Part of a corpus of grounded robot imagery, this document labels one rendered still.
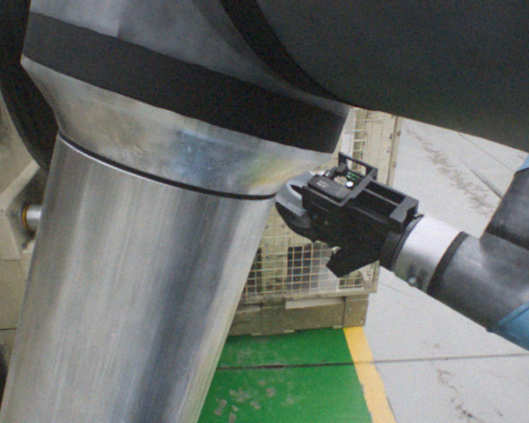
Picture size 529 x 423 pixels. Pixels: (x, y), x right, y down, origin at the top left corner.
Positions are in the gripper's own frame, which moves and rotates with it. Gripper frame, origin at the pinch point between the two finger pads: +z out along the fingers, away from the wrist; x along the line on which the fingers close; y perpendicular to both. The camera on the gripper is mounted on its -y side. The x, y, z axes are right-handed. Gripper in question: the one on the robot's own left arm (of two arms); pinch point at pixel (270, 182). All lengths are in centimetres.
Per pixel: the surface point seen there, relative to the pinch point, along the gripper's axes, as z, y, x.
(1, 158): 41.8, -0.7, 21.1
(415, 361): -14, -122, -45
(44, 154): 22.2, 7.9, 18.6
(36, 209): 31.9, -5.9, 22.4
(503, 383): -41, -122, -57
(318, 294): 18, -88, -30
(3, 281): 42, -23, 34
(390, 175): 12, -52, -59
